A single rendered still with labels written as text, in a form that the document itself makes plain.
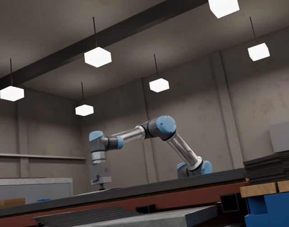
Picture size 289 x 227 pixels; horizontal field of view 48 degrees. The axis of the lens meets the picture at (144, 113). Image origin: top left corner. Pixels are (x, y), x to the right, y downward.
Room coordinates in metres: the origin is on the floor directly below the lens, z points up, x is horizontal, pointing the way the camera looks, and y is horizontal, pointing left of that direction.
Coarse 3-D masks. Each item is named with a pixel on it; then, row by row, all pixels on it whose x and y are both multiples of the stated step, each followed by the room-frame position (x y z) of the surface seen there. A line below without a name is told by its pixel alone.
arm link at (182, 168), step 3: (183, 162) 2.28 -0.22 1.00; (177, 165) 2.31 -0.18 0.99; (180, 165) 2.28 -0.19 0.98; (183, 165) 2.27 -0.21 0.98; (186, 165) 2.26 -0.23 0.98; (177, 168) 2.31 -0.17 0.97; (180, 168) 2.28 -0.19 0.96; (183, 168) 2.27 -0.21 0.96; (186, 168) 2.25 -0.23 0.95; (177, 171) 2.32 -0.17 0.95; (180, 171) 2.28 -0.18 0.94; (183, 171) 2.26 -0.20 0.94; (186, 171) 2.24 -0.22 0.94; (180, 174) 2.29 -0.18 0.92; (183, 174) 2.27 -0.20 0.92; (186, 174) 2.25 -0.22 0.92; (180, 177) 2.29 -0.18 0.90
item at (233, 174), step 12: (240, 168) 1.03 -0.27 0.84; (180, 180) 1.11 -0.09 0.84; (192, 180) 1.10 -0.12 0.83; (204, 180) 1.08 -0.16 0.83; (216, 180) 1.06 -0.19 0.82; (228, 180) 1.05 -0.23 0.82; (108, 192) 1.24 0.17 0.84; (120, 192) 1.22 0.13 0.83; (132, 192) 1.20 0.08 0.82; (144, 192) 1.18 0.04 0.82; (36, 204) 1.40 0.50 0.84; (48, 204) 1.37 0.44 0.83; (60, 204) 1.34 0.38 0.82; (72, 204) 1.32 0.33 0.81
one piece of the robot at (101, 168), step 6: (96, 162) 1.66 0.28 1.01; (102, 162) 1.66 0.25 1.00; (108, 162) 1.70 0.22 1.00; (90, 168) 1.69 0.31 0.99; (96, 168) 1.67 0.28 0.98; (102, 168) 1.65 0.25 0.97; (108, 168) 1.69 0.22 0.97; (90, 174) 1.69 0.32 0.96; (96, 174) 1.67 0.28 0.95; (102, 174) 1.65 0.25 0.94; (108, 174) 1.69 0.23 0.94; (96, 180) 1.67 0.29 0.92; (102, 180) 1.65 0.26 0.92; (108, 180) 1.68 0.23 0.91; (102, 186) 1.69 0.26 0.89
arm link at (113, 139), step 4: (108, 136) 1.72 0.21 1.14; (112, 136) 1.74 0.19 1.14; (116, 136) 1.75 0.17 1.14; (120, 136) 1.77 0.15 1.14; (108, 140) 1.70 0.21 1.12; (112, 140) 1.72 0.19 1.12; (116, 140) 1.74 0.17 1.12; (120, 140) 1.76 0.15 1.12; (108, 144) 1.71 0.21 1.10; (112, 144) 1.72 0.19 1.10; (116, 144) 1.74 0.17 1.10; (120, 144) 1.76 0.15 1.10; (108, 148) 1.73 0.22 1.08; (112, 148) 1.74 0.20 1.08; (116, 148) 1.76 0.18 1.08; (120, 148) 1.78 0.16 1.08
